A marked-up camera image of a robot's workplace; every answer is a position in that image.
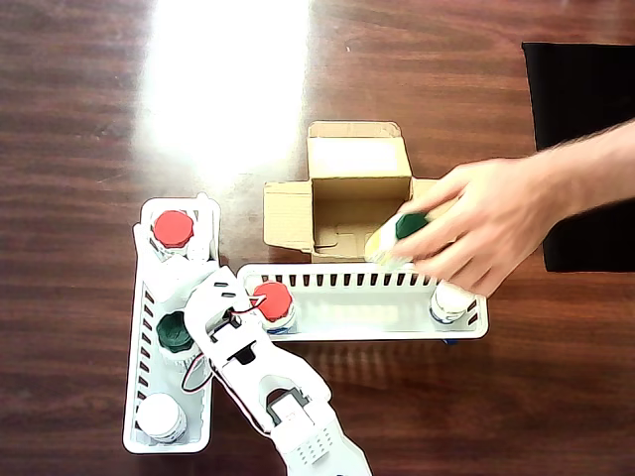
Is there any person's bare forearm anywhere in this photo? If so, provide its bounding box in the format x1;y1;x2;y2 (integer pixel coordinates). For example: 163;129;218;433
563;117;635;222

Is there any clear white-capped bottle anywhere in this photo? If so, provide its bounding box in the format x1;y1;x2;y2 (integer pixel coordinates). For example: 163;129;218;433
136;393;189;444

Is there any white plastic basket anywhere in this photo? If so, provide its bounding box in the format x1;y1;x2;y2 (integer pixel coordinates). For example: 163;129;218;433
236;262;491;343
122;192;222;455

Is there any brown cardboard box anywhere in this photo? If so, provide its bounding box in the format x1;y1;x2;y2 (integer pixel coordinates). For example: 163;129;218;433
261;121;447;264

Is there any person's bare hand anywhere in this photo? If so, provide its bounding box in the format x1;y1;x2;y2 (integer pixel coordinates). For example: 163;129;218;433
394;147;577;298

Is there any black mat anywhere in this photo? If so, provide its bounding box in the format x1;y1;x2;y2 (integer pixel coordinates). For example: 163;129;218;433
520;42;635;273

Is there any red servo wire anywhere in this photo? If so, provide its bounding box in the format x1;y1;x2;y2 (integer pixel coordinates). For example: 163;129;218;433
231;295;270;316
180;354;215;394

